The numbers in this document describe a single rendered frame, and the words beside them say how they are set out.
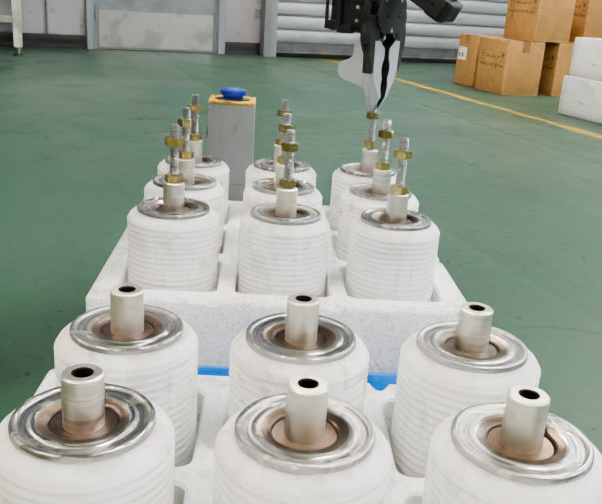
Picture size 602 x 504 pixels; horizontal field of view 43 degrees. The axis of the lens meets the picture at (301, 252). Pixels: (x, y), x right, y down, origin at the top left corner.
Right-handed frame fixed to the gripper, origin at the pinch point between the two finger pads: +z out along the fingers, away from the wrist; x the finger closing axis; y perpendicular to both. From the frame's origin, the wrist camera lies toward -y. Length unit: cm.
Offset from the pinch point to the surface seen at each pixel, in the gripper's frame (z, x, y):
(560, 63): 15, -364, 87
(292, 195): 7.2, 26.2, -5.5
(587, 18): -10, -378, 80
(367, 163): 8.3, 1.0, 0.3
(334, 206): 14.4, 3.9, 3.1
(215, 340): 21.0, 35.9, -4.0
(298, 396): 7, 60, -31
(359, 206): 10.4, 14.0, -6.6
